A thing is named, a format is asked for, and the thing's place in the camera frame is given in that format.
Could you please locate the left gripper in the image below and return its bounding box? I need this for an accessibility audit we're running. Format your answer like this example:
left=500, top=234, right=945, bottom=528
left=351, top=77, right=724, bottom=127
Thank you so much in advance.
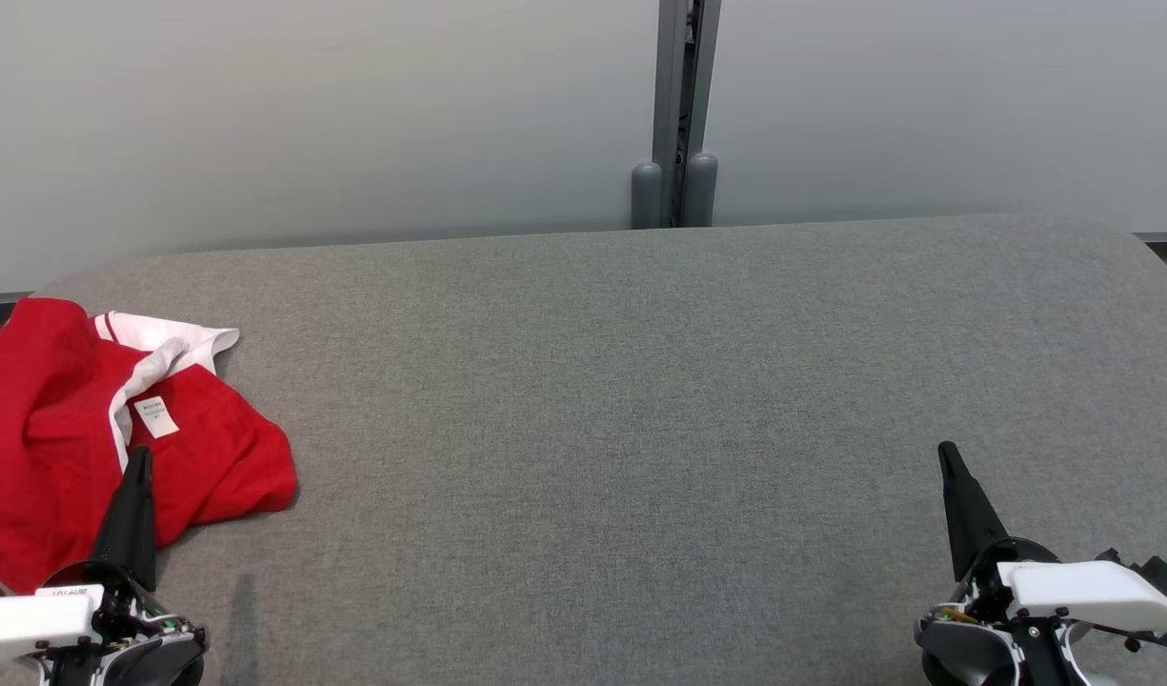
left=40, top=445, right=209, bottom=686

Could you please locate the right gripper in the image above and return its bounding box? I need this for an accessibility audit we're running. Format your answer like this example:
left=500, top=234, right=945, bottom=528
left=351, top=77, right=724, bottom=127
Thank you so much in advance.
left=915, top=440, right=1095, bottom=686

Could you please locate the red t-shirt with white sleeves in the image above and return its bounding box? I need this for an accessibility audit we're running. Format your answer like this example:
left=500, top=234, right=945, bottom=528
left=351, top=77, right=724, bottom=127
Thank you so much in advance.
left=30, top=310, right=299, bottom=573

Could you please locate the grey rounded cylinder foot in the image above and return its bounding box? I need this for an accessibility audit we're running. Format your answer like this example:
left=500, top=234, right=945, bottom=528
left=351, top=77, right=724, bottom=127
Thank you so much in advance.
left=631, top=162, right=664, bottom=231
left=682, top=152, right=719, bottom=228

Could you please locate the grey metal partition post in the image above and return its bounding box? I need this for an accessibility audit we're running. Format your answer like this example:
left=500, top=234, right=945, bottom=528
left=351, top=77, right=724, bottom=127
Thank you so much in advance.
left=652, top=0, right=722, bottom=230

